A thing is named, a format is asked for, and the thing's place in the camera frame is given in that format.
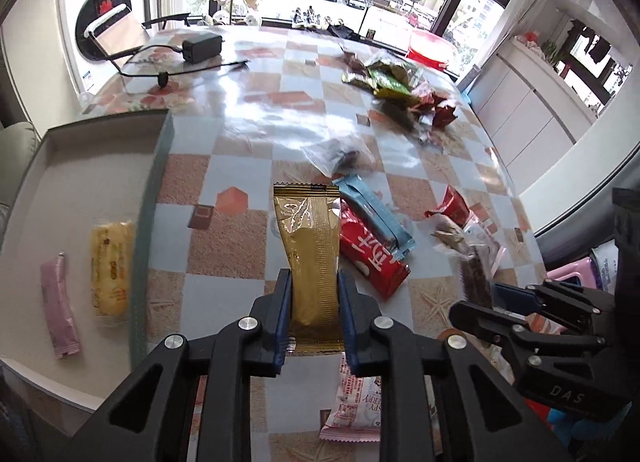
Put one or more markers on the pile of assorted snack packets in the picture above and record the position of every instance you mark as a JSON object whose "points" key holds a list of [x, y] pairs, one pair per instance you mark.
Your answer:
{"points": [[400, 85]]}

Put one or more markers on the grey cardboard box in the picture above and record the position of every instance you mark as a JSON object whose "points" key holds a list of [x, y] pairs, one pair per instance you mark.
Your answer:
{"points": [[55, 177]]}

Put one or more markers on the gold snack packet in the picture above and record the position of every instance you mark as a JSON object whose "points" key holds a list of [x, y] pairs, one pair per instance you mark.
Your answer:
{"points": [[310, 252]]}

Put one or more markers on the clear packet with dark snack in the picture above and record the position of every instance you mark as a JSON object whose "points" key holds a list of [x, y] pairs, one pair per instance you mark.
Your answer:
{"points": [[332, 155]]}

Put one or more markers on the checkered tablecloth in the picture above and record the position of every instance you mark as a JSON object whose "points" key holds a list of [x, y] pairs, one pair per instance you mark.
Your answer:
{"points": [[240, 142]]}

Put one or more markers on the clear packet with tan snack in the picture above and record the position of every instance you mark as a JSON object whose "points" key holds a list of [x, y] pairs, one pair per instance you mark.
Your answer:
{"points": [[452, 237]]}

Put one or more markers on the yellow snack packet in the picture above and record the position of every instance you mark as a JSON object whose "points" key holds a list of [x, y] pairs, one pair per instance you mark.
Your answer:
{"points": [[112, 272]]}

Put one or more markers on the green potted plant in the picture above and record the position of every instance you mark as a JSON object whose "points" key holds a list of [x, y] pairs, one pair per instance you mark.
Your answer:
{"points": [[552, 53]]}

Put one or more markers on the blue snack packet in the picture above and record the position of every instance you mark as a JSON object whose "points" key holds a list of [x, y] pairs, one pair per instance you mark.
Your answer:
{"points": [[375, 212]]}

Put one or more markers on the red plastic basin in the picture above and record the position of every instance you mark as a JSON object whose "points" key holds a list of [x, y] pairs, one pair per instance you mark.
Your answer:
{"points": [[430, 47]]}

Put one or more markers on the small dark red snack packet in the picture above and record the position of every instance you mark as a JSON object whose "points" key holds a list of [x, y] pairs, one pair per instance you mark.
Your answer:
{"points": [[452, 207]]}

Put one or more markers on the pink and white snack packet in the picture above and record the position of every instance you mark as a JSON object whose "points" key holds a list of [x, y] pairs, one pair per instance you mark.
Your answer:
{"points": [[356, 402]]}

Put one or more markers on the pink plastic stool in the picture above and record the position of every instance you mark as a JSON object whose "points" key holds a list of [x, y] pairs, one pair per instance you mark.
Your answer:
{"points": [[567, 276]]}

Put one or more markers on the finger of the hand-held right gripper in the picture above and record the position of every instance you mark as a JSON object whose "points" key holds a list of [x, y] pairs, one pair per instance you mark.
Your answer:
{"points": [[510, 296], [475, 321]]}

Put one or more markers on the clear packet with brown bar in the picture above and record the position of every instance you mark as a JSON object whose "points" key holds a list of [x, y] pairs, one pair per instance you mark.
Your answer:
{"points": [[475, 277]]}

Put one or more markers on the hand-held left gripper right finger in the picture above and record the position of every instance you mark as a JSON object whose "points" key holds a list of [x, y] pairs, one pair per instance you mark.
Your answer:
{"points": [[346, 313]]}

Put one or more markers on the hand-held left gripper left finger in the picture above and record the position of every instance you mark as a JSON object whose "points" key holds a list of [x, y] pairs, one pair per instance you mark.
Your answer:
{"points": [[285, 303]]}

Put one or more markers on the white wipes pack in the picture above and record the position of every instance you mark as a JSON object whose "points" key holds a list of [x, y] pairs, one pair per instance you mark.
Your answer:
{"points": [[606, 264]]}

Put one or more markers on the folding chair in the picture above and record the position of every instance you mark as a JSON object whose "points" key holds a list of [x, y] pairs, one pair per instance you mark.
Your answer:
{"points": [[122, 35]]}

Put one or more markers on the grey sofa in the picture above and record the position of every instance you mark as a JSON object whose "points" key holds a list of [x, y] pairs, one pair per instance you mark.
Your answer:
{"points": [[17, 157]]}

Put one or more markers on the white cabinet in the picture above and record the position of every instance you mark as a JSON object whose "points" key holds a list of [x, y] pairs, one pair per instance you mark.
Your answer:
{"points": [[525, 112]]}

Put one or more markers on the blue plastic toy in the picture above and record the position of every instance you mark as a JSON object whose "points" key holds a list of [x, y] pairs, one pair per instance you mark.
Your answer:
{"points": [[575, 429]]}

